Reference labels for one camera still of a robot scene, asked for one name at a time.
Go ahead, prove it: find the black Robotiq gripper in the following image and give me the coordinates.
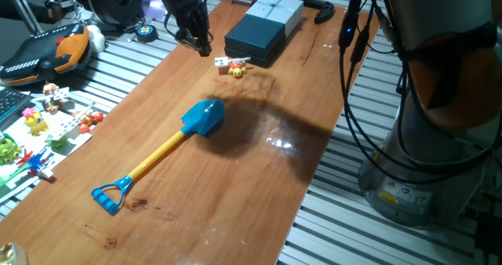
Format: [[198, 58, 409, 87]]
[[159, 0, 213, 58]]

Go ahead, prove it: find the red yellow turtle toy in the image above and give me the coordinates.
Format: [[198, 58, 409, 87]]
[[214, 56, 252, 79]]

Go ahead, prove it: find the blue yellow toy shovel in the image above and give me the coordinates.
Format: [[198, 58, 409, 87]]
[[90, 98, 227, 216]]

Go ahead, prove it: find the forearm in dark sleeve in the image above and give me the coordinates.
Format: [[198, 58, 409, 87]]
[[0, 0, 64, 25]]

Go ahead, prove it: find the small black round puck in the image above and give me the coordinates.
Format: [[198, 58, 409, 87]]
[[135, 24, 159, 43]]

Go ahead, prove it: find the clear purple plastic bag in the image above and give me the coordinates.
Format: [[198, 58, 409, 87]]
[[143, 0, 168, 21]]

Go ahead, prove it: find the dark rectangular box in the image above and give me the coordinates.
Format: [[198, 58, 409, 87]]
[[224, 13, 287, 69]]

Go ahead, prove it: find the light grey gift box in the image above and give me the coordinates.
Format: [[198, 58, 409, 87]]
[[245, 0, 305, 38]]

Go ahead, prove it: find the black round spool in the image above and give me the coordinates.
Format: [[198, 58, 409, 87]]
[[78, 0, 144, 27]]

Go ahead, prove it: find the red crab toy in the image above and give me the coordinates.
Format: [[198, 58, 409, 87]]
[[72, 103, 105, 135]]

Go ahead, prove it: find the brown wooden board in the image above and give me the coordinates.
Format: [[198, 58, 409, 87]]
[[0, 0, 381, 265]]

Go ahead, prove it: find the black orange teach pendant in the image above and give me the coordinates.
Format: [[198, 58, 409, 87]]
[[0, 23, 93, 87]]

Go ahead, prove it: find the brown monkey toy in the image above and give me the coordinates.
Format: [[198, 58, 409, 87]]
[[41, 81, 71, 114]]

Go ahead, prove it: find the white paper sheet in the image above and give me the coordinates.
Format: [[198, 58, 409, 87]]
[[0, 96, 93, 203]]

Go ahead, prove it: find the green toy with white tag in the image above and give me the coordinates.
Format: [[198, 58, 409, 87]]
[[45, 118, 82, 151]]

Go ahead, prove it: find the grey metal rod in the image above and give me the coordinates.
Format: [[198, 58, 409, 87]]
[[2, 0, 44, 34]]

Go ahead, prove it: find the yellow chick toy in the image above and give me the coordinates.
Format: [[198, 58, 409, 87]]
[[22, 107, 49, 136]]

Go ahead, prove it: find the black computer keyboard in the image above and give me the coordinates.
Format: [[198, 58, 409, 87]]
[[0, 87, 32, 127]]

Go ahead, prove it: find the blue red plane toy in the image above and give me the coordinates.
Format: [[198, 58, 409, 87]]
[[15, 149, 56, 180]]

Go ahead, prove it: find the green frog toy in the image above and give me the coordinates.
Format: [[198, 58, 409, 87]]
[[0, 133, 23, 165]]

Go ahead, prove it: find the green stick toy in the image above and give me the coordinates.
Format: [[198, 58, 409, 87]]
[[0, 165, 31, 190]]

